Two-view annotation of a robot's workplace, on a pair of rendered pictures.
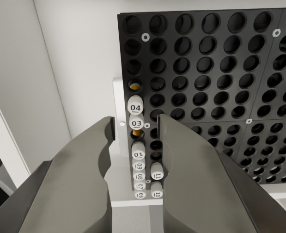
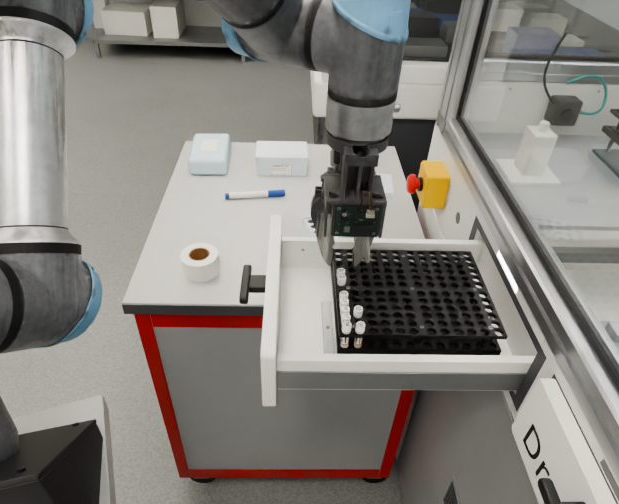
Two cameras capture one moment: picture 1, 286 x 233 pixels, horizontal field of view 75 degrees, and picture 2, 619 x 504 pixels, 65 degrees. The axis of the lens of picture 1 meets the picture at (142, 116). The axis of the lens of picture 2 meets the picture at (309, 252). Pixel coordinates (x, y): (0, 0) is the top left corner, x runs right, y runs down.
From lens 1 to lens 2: 0.69 m
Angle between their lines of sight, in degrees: 81
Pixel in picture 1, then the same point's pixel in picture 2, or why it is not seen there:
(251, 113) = (410, 284)
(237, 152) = (415, 307)
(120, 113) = (326, 320)
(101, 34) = (316, 286)
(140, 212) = not seen: outside the picture
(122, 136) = (327, 338)
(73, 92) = (290, 313)
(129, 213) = not seen: outside the picture
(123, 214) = not seen: outside the picture
